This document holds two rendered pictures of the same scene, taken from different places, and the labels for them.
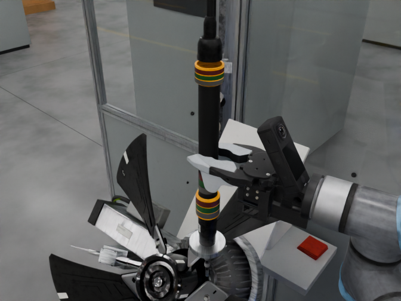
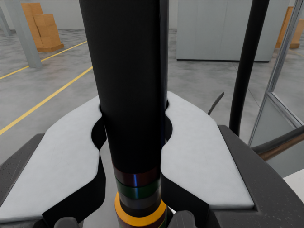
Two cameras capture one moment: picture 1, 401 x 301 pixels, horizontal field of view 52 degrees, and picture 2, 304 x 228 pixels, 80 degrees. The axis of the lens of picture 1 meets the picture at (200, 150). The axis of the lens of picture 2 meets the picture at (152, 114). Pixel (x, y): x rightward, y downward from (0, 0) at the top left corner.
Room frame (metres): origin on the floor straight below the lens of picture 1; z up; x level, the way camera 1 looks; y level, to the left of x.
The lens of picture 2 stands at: (0.53, -0.10, 1.62)
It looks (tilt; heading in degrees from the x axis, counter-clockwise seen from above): 32 degrees down; 59
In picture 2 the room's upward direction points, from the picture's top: 2 degrees counter-clockwise
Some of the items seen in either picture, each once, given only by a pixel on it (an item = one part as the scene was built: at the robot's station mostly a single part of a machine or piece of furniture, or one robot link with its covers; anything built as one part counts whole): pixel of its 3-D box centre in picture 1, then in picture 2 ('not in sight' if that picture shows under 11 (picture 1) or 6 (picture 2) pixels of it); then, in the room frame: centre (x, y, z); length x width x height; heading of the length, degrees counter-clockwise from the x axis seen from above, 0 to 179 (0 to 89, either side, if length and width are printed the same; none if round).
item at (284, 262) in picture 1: (275, 245); not in sight; (1.07, -0.27, 0.84); 0.36 x 0.24 x 0.03; 51
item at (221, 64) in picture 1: (209, 73); not in sight; (0.57, -0.01, 1.70); 0.04 x 0.04 x 0.03
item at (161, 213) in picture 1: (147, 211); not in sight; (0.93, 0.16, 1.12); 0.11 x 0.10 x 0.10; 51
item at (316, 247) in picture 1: (312, 246); not in sight; (1.04, -0.40, 0.87); 0.08 x 0.08 x 0.02; 44
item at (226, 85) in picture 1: (220, 77); not in sight; (1.19, -0.06, 1.44); 0.10 x 0.07 x 0.08; 176
